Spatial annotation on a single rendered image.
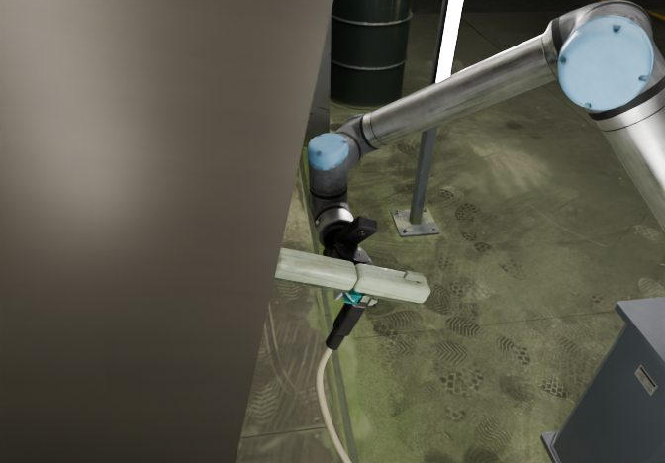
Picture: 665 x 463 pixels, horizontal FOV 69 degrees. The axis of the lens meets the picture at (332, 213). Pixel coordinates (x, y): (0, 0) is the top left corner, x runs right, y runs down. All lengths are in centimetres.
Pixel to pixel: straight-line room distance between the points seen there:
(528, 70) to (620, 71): 22
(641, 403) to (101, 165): 124
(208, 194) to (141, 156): 7
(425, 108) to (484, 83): 13
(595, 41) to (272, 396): 137
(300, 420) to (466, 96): 112
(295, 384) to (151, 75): 143
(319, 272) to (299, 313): 108
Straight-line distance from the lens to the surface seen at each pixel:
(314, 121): 290
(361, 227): 94
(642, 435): 142
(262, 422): 166
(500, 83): 98
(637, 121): 82
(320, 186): 107
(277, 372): 175
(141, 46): 40
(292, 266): 82
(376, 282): 88
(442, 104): 102
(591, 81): 79
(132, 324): 58
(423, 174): 223
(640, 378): 136
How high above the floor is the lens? 150
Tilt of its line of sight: 38 degrees down
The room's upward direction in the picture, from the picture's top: 2 degrees clockwise
